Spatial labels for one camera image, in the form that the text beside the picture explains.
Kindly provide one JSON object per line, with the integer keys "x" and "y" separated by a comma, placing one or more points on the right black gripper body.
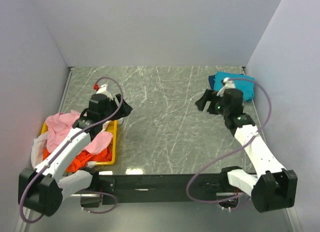
{"x": 217, "y": 106}

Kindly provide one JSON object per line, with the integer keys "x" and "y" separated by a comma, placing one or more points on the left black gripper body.
{"x": 111, "y": 106}

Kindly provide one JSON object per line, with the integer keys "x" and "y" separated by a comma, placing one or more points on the teal t shirt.
{"x": 245, "y": 86}

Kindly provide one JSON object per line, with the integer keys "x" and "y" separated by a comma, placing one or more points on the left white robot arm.
{"x": 43, "y": 188}

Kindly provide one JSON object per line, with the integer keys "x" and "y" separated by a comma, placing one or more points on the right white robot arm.
{"x": 273, "y": 187}

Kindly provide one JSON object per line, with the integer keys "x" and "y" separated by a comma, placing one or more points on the yellow plastic bin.
{"x": 112, "y": 147}

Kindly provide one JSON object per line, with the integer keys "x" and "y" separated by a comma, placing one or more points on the folded navy printed t shirt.
{"x": 212, "y": 81}

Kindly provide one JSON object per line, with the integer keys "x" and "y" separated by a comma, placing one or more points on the pink t shirt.
{"x": 60, "y": 124}

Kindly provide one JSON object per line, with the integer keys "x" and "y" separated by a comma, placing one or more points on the orange t shirt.
{"x": 86, "y": 159}

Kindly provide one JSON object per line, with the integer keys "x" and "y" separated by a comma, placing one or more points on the white t shirt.
{"x": 36, "y": 152}

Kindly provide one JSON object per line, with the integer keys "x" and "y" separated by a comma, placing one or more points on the black base beam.
{"x": 144, "y": 188}

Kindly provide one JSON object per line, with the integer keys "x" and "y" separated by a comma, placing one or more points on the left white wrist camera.
{"x": 102, "y": 89}

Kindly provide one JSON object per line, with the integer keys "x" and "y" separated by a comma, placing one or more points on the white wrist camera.
{"x": 102, "y": 89}
{"x": 227, "y": 84}

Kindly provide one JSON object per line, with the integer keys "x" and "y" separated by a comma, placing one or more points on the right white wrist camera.
{"x": 227, "y": 84}

